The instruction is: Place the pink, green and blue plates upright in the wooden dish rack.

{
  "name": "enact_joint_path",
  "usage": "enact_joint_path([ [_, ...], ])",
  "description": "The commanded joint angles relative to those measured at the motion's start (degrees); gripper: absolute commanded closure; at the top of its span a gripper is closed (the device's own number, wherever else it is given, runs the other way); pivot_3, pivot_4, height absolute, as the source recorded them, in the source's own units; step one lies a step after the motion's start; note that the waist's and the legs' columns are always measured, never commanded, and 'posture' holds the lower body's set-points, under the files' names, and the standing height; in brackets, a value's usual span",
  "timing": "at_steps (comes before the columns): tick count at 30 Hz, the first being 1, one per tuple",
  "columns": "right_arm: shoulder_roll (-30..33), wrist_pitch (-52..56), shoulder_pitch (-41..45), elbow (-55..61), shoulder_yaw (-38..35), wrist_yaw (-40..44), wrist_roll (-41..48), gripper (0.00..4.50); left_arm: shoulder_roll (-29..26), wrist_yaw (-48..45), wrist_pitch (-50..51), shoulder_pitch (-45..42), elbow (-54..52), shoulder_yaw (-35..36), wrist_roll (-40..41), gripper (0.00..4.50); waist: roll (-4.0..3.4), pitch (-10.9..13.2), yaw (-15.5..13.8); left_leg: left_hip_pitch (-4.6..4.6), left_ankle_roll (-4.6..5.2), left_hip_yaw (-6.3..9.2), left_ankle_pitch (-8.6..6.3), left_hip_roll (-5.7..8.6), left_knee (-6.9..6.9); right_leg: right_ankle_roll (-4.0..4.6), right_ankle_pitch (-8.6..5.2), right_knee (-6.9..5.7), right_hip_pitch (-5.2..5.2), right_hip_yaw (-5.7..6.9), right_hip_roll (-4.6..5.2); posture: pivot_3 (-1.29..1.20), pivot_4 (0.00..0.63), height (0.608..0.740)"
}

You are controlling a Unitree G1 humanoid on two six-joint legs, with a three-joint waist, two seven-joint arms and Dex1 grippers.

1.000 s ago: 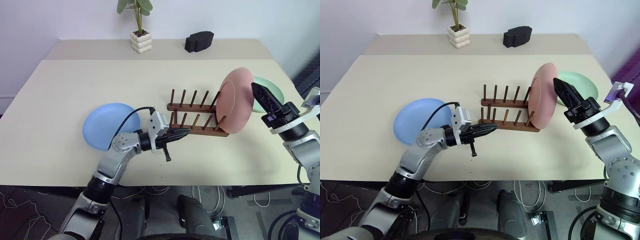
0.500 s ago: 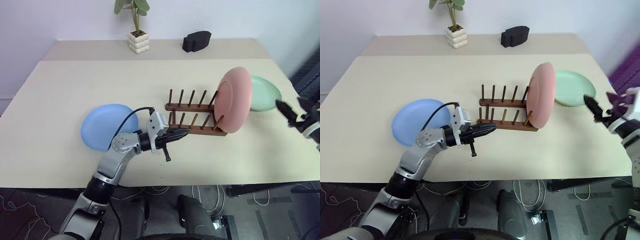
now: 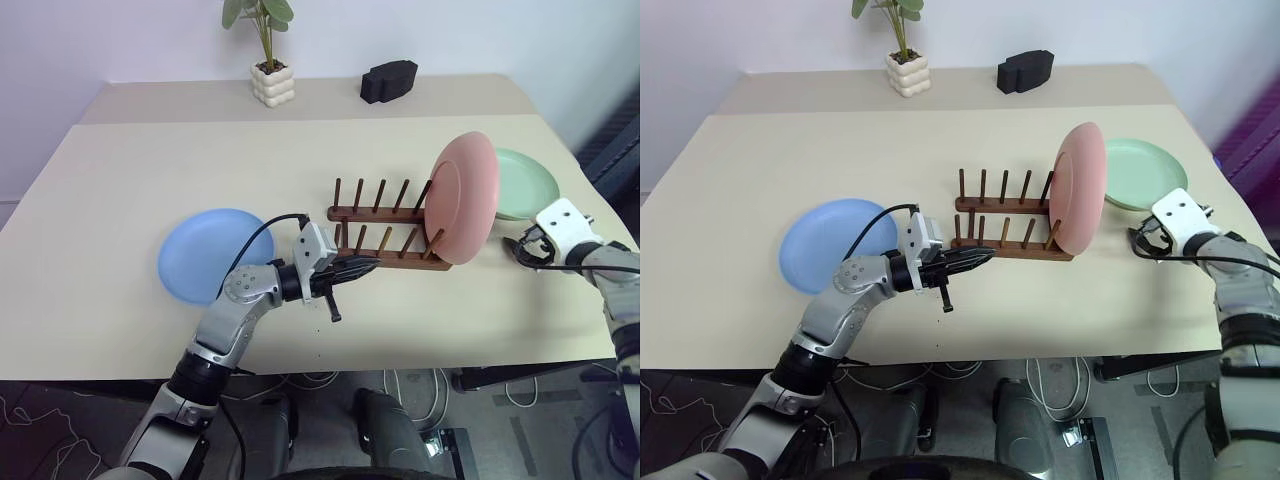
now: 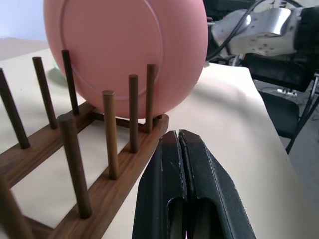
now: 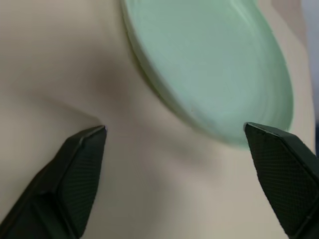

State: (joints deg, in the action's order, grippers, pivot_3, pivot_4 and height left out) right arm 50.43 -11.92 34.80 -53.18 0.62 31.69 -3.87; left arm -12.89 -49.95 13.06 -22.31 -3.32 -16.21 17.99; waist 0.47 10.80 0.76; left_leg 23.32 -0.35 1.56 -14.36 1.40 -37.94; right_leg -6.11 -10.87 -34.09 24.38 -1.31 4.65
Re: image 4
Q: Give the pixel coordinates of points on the black chair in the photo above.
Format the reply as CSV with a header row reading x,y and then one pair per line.
x,y
279,72
281,114

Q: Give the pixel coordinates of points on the wooden dish rack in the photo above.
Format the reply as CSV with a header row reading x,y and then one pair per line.
x,y
117,189

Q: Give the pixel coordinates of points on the white power strip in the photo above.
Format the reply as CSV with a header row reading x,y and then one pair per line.
x,y
286,92

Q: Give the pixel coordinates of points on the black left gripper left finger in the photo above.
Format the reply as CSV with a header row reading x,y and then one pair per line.
x,y
154,189

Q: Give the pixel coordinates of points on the pink plate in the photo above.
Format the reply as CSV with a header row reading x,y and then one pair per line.
x,y
119,49

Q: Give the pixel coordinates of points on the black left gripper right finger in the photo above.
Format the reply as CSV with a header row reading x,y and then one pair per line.
x,y
211,189

